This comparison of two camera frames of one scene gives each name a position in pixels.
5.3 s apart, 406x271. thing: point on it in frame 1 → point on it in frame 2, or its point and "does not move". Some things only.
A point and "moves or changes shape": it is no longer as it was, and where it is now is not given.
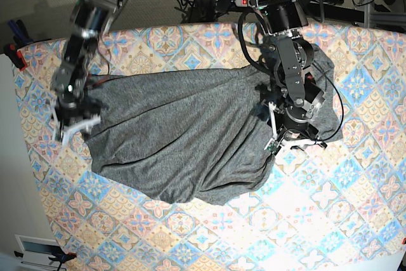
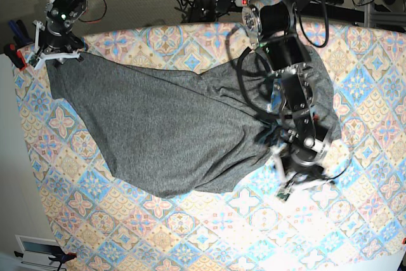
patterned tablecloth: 339,207 does not move
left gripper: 73,116 → 50,46
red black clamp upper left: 15,56 does not move
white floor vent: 37,251 does not move
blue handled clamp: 21,35 does not move
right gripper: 292,127 → 297,175
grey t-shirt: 198,136 moves or changes shape
